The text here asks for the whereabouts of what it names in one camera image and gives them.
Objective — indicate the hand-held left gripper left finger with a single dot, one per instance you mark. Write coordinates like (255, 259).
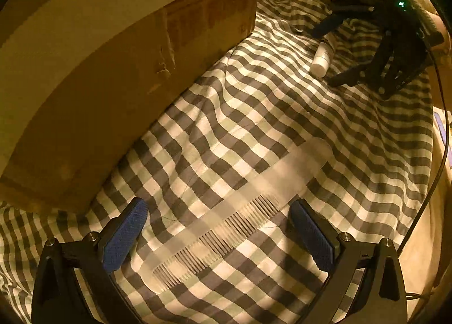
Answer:
(125, 235)

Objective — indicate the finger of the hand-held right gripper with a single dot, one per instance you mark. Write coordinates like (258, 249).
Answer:
(348, 77)
(326, 24)

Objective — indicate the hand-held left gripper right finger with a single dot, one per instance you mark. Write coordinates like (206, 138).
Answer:
(313, 239)

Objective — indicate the white bottle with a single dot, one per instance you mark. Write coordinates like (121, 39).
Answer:
(321, 59)

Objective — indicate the clear plastic comb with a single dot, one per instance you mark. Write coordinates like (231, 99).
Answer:
(247, 204)

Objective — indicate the brown cardboard box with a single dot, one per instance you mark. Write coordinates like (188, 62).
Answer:
(106, 70)

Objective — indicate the grey checkered blanket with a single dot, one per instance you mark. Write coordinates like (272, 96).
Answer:
(289, 108)

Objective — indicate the purple patterned paper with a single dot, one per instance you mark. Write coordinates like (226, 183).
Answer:
(444, 133)

